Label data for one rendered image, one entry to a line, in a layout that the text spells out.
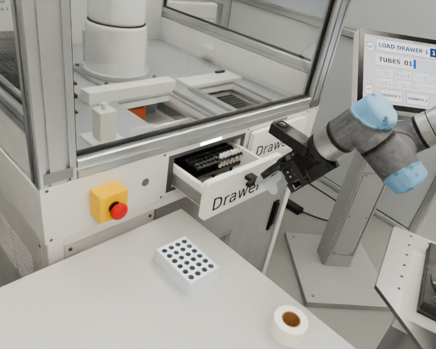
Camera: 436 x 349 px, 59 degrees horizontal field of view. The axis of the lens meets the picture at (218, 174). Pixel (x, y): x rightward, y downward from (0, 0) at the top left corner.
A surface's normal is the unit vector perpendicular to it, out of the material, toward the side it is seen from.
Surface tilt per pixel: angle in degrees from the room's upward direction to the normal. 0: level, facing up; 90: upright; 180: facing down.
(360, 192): 90
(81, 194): 90
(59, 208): 90
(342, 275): 3
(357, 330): 0
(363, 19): 90
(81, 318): 0
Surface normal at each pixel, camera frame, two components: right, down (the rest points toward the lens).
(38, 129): 0.69, 0.47
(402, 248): 0.15, -0.84
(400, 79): 0.14, -0.13
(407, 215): -0.77, 0.23
